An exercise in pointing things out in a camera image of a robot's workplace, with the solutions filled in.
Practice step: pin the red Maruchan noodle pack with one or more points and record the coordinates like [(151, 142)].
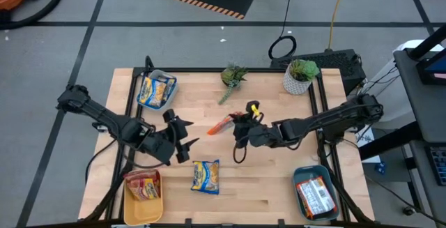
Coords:
[(139, 174), (146, 189)]

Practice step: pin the grey equipment cart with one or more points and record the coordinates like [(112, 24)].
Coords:
[(425, 109)]

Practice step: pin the black monitor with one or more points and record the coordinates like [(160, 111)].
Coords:
[(435, 69)]

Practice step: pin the blue yellow Maruchan noodle pack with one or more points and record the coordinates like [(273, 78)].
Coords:
[(205, 176), (170, 88), (153, 93)]

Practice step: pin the succulent in white patterned pot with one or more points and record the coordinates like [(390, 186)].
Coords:
[(296, 83)]

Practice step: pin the white paper sheet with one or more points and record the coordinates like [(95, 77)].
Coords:
[(369, 151)]

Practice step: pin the black caster wheel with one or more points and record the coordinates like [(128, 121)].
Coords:
[(408, 211)]

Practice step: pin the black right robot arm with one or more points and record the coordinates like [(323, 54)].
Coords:
[(324, 120)]

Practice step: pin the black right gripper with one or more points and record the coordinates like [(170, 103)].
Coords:
[(258, 134)]

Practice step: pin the small blue tag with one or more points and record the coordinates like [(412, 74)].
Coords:
[(380, 168)]

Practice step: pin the yellow plastic bin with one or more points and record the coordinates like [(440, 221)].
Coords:
[(143, 214)]

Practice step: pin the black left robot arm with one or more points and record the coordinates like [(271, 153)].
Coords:
[(115, 125)]

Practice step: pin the black computer case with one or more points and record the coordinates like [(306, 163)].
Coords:
[(334, 60)]

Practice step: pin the grey plastic bin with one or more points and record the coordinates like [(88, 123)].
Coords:
[(159, 72)]

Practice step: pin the yellow gripper tag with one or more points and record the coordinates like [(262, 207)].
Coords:
[(255, 110)]

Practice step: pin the small loose succulent plant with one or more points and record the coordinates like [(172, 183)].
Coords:
[(231, 76)]

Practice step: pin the black keyboard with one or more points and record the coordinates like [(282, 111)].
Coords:
[(439, 165)]

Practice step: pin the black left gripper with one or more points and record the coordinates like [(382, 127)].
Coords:
[(162, 144)]

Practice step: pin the orange Maruchan noodle pack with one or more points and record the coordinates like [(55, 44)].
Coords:
[(317, 198), (301, 201), (221, 126)]

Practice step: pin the teal plastic bin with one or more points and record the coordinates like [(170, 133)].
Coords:
[(300, 177)]

